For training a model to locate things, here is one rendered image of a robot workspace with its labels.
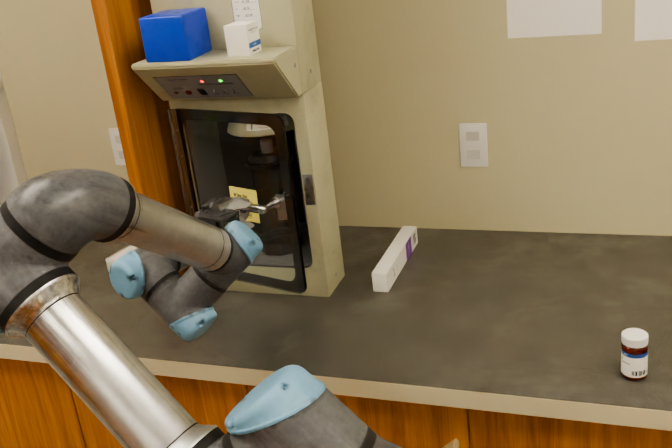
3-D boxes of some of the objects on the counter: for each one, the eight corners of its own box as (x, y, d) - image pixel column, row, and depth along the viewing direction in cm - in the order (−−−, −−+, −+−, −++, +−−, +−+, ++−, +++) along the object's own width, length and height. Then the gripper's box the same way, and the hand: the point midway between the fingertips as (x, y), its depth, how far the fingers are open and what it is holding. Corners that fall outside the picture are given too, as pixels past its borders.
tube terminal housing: (247, 245, 214) (198, -56, 188) (363, 250, 203) (328, -69, 176) (203, 289, 193) (140, -44, 166) (330, 297, 181) (284, -59, 155)
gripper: (206, 274, 150) (276, 231, 166) (197, 225, 147) (269, 185, 163) (173, 267, 155) (244, 225, 171) (164, 219, 152) (237, 181, 168)
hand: (242, 206), depth 168 cm, fingers closed, pressing on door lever
